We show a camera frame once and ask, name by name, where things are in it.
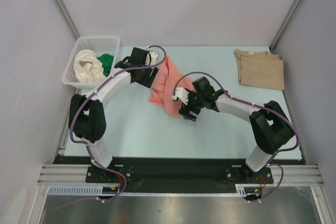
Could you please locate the white slotted cable duct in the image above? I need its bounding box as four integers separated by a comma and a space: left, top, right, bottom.
48, 185, 103, 196

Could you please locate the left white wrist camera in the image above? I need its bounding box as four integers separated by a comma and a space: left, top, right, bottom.
145, 48, 159, 66

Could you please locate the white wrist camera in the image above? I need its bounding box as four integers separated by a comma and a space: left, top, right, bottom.
145, 48, 159, 66
172, 87, 189, 105

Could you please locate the left aluminium corner post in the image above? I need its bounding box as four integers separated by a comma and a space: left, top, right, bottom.
53, 0, 80, 39

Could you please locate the green t shirt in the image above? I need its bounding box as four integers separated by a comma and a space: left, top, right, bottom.
98, 54, 114, 77

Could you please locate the white perforated plastic basket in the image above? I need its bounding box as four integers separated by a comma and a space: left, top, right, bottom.
61, 36, 120, 89

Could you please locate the cream t shirt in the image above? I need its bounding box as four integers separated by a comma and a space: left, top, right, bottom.
73, 49, 105, 83

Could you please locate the right aluminium corner post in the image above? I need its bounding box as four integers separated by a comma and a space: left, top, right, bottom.
269, 0, 303, 52

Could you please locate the aluminium corner post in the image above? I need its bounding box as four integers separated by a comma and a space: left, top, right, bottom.
269, 0, 303, 52
53, 0, 80, 39

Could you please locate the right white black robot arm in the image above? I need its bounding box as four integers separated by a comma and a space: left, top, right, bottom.
172, 77, 295, 183

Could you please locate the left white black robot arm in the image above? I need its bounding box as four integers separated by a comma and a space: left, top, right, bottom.
68, 45, 167, 182

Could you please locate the folded beige t shirt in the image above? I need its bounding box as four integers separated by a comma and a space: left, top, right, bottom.
234, 49, 285, 90

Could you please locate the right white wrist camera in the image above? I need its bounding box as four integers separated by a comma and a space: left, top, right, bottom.
172, 87, 189, 105

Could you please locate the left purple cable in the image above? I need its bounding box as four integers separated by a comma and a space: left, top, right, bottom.
68, 45, 167, 204

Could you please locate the pink t shirt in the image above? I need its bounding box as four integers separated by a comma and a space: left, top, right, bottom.
149, 56, 183, 119

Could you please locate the aluminium frame rail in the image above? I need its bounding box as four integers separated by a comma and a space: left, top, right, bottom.
38, 164, 324, 187

